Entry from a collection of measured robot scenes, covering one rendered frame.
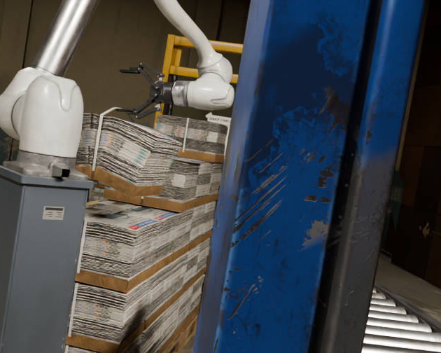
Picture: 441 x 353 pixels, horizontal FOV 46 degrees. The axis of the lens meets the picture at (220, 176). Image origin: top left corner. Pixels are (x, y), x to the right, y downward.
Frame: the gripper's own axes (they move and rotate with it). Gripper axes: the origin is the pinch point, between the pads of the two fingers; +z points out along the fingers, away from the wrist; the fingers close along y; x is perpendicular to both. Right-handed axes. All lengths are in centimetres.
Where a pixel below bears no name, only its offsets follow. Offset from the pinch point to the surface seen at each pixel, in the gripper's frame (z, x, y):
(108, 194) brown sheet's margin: 22, 44, 42
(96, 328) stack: -2, -10, 85
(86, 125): 6.1, -13.3, 14.8
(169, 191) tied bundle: -6, 47, 38
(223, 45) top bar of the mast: 1, 159, -55
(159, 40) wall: 227, 646, -175
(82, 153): 6.2, -13.9, 24.5
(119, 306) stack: -10, -9, 76
